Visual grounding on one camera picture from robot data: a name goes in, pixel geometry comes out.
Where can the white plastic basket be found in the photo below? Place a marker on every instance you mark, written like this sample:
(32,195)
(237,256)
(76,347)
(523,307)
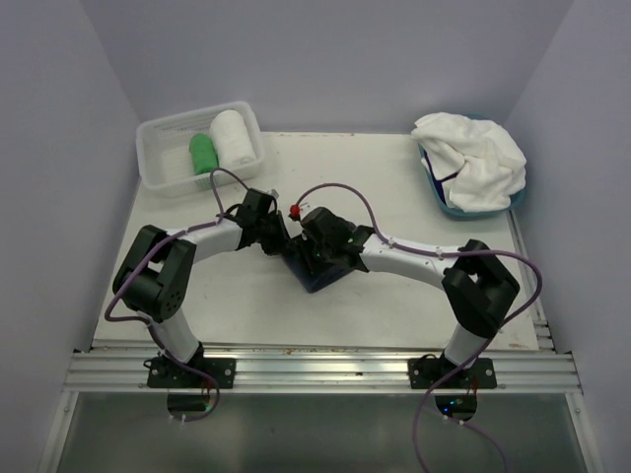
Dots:
(188,152)

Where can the aluminium mounting rail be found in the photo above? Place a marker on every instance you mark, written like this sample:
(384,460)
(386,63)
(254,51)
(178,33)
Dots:
(312,370)

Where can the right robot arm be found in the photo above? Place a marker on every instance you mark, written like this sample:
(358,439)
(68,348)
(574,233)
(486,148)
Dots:
(479,288)

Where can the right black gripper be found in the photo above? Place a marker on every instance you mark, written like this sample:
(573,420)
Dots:
(308,239)

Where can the dark blue towel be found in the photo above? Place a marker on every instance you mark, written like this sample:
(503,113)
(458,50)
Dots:
(311,270)

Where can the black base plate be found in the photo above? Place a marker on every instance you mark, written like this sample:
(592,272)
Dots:
(164,373)
(430,371)

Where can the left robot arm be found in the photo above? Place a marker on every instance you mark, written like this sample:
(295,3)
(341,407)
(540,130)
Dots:
(151,282)

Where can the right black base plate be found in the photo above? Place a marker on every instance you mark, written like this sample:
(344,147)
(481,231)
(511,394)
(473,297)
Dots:
(430,371)

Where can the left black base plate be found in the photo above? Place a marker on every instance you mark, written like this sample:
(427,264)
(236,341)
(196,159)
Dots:
(164,373)

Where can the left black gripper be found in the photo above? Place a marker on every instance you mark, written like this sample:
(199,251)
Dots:
(283,236)

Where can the white rolled towel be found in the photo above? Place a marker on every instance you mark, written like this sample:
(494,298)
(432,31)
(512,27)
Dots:
(231,140)

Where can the green rolled towel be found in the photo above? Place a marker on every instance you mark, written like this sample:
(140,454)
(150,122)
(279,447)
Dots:
(203,154)

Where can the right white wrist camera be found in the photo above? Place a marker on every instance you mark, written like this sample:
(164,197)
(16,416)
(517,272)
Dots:
(299,210)

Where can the teal plastic basin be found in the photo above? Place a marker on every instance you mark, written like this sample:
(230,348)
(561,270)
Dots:
(473,207)

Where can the white towel pile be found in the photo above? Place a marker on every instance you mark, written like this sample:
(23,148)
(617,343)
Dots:
(473,157)

